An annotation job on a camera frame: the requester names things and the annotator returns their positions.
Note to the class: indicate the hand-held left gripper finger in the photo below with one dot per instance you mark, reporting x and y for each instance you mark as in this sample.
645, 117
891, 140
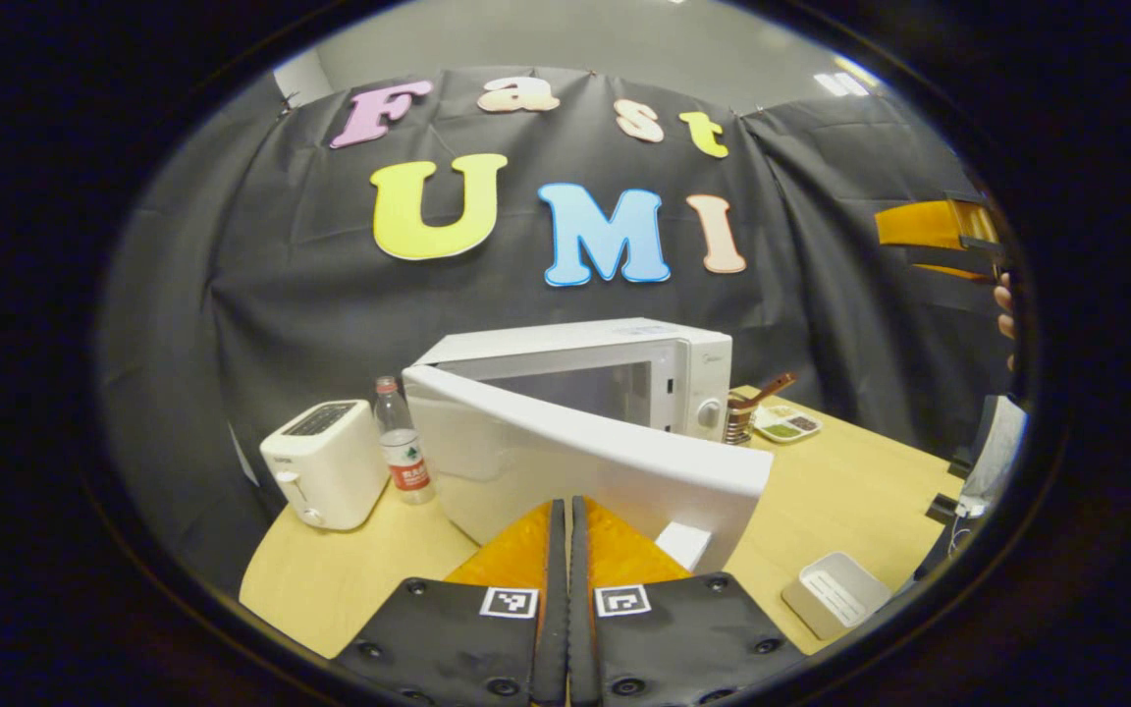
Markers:
556, 609
580, 609

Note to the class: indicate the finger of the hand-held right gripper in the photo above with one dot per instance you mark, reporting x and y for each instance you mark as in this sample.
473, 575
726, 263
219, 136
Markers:
968, 263
919, 224

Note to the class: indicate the white microwave oven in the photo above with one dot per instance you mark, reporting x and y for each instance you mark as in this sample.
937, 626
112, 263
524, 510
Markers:
546, 452

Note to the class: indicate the ceiling light panel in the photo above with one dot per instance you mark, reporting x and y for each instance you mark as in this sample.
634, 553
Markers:
840, 83

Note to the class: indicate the plastic bottle with red label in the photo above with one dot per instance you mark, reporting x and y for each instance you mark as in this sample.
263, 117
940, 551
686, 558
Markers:
406, 462

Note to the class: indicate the white divided dish of beans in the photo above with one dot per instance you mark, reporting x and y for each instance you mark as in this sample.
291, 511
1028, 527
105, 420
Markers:
786, 426

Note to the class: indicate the white toaster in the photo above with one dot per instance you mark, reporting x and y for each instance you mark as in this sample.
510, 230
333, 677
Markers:
330, 466

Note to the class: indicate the black backdrop cloth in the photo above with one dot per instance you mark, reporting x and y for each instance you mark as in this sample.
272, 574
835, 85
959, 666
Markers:
281, 295

